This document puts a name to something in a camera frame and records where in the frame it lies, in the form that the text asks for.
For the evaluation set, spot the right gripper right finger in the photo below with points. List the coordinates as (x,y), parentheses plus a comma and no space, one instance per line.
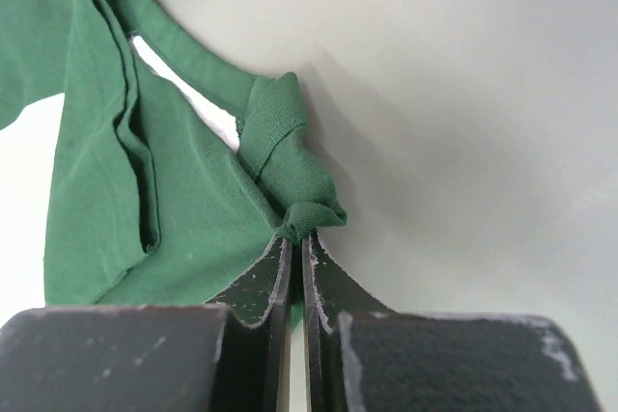
(363,356)

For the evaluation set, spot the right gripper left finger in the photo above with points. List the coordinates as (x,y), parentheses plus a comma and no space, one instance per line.
(228,354)

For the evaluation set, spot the white and green t-shirt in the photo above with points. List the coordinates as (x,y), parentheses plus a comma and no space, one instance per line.
(138,167)

